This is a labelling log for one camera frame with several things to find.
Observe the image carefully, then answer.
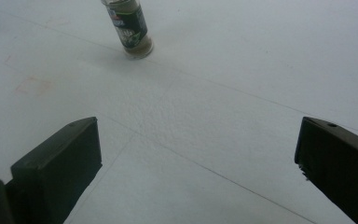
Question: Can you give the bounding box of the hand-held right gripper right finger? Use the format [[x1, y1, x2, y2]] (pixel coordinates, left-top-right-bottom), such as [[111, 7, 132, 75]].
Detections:
[[294, 116, 358, 224]]

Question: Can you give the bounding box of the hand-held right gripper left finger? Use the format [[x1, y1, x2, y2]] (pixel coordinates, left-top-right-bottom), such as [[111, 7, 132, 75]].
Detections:
[[5, 117, 103, 224]]

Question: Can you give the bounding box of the spice jar with dark label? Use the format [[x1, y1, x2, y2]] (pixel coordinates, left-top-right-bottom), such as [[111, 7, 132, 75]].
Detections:
[[101, 0, 155, 60]]

